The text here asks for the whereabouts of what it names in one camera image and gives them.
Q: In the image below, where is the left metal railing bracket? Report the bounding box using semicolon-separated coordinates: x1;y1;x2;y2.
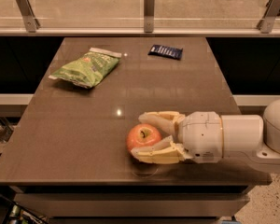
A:
16;0;40;33

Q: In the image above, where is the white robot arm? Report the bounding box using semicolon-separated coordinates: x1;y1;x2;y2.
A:
131;100;280;174

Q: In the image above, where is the right metal railing bracket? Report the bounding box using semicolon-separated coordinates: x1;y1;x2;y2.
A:
257;0;280;34

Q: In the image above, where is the red apple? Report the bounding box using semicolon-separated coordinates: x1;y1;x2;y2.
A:
126;123;161;152

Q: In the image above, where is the glass railing panel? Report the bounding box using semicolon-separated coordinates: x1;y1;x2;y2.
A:
0;0;269;29

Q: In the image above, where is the green jalapeno chip bag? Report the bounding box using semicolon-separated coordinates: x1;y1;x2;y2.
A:
49;48;121;89

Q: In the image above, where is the metal railing bracket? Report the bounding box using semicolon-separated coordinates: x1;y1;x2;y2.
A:
257;0;280;34
144;0;155;33
16;0;40;33

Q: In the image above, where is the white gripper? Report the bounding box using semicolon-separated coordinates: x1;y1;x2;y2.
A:
132;111;223;164

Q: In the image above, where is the middle metal railing bracket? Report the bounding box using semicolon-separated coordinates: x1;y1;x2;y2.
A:
144;0;155;33

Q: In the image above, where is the dark blue snack wrapper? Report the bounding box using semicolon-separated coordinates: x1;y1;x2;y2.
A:
148;45;183;60

